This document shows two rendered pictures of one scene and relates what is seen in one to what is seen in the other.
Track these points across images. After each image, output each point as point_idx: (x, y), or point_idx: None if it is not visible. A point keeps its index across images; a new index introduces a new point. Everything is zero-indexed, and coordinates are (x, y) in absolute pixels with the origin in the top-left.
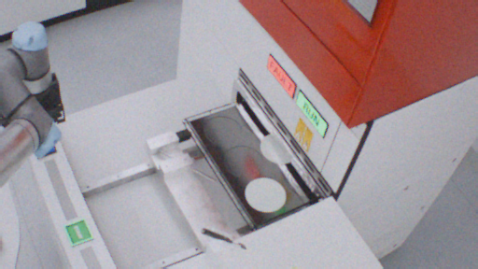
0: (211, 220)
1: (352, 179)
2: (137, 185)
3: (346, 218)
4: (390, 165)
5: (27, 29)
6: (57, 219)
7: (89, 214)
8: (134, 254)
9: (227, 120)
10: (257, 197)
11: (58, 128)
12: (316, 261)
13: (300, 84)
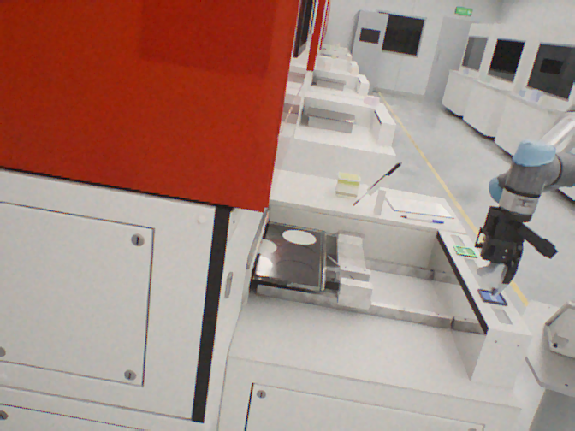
0: (346, 251)
1: None
2: None
3: (273, 191)
4: None
5: (539, 143)
6: (482, 262)
7: (453, 255)
8: (408, 283)
9: (282, 272)
10: (306, 239)
11: (492, 180)
12: (313, 193)
13: None
